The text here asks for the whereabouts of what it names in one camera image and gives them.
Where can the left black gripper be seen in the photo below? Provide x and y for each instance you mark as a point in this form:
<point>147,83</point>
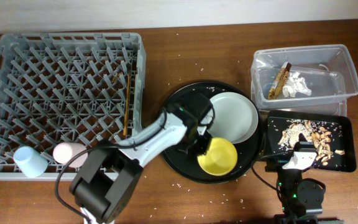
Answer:
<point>201,150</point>

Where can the yellow bowl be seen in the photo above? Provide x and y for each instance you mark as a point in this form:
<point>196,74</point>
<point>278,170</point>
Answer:
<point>220,157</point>

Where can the white plate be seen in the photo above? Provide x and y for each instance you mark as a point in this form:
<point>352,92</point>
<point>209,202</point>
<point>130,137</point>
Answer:
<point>236,117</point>

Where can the wooden chopstick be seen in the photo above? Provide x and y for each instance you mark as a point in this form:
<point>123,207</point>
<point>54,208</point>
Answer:
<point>128,95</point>

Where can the food scraps pile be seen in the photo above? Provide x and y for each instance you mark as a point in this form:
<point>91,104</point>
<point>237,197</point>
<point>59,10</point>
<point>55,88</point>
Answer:
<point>322,134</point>

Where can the pink paper cup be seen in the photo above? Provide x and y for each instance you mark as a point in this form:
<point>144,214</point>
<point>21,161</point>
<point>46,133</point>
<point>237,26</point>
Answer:
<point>65,151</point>

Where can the blue cup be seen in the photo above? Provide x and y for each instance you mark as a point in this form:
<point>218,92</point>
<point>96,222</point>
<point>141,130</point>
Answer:
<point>30,162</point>

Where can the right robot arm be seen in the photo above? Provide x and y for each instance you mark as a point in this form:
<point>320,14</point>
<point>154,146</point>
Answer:
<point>301,198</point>

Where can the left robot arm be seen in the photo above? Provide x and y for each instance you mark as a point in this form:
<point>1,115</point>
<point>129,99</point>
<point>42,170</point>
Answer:
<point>108,177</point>

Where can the grey dishwasher rack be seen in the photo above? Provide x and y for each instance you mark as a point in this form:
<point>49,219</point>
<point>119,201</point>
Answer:
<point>66,87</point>

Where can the round black tray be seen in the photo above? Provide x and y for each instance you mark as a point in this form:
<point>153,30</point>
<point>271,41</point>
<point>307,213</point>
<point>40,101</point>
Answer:
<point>247,151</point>

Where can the brown snack wrapper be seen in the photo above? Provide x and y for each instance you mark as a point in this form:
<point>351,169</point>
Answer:
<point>279,81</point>

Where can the crumpled white tissue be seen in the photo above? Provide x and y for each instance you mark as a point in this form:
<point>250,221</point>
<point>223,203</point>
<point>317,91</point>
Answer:
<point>294,85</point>

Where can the black rectangular tray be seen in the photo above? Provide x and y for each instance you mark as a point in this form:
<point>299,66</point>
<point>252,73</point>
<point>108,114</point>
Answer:
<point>275,124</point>

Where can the clear plastic bin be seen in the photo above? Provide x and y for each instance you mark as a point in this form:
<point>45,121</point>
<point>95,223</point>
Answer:
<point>326,70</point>

